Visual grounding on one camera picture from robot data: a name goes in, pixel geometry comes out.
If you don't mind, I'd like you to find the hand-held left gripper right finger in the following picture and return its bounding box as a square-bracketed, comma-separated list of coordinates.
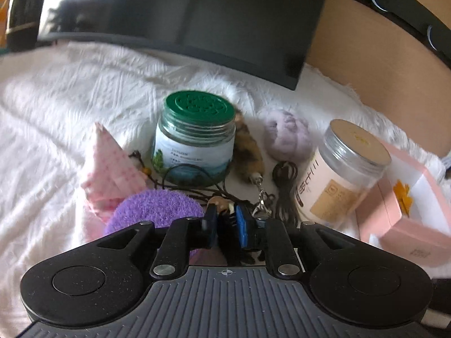
[235, 204, 357, 280]

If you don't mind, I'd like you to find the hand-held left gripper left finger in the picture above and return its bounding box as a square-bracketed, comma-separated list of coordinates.
[93, 204, 219, 281]

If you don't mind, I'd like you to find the black cord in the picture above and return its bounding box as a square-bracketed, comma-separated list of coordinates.
[272, 161, 300, 226]

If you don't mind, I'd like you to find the purple round fluffy pad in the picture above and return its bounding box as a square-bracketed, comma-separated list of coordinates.
[104, 189, 205, 261]

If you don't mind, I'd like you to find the brown furry keychain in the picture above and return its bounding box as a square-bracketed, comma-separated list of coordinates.
[231, 107, 276, 219]

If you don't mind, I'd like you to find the beaded cord pendant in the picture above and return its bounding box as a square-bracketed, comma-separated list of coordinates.
[127, 150, 247, 219]

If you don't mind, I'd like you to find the lavender plush ball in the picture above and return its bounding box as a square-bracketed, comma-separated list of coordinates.
[264, 110, 315, 163]

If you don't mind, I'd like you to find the pink checked cloth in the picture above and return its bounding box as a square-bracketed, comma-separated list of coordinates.
[80, 121, 149, 224]

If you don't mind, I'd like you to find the pink cardboard box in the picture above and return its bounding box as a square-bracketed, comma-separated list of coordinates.
[355, 137, 451, 268]

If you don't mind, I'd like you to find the green lid glass jar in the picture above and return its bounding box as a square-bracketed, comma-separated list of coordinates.
[151, 91, 236, 186]

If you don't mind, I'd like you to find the beige lid plastic jar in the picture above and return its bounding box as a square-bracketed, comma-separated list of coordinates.
[298, 119, 392, 231]

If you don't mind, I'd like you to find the white textured blanket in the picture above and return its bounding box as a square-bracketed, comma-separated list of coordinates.
[0, 40, 448, 324]

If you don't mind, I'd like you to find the black computer monitor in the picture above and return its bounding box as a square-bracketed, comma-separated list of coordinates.
[35, 0, 335, 91]

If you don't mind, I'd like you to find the black cylindrical appliance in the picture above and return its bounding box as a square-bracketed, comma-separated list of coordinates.
[5, 0, 46, 53]

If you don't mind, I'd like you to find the black wall power strip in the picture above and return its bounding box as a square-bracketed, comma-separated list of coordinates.
[338, 0, 451, 67]

